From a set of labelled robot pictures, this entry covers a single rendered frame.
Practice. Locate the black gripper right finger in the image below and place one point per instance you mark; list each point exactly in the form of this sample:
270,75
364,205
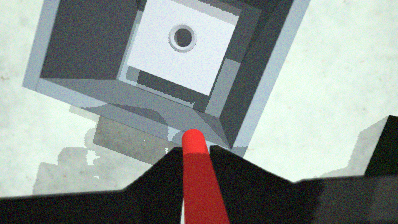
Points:
253,195

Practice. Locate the red peg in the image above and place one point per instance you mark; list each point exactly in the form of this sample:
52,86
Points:
203,203

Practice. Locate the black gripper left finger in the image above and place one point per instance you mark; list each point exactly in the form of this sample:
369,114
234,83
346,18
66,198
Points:
156,197

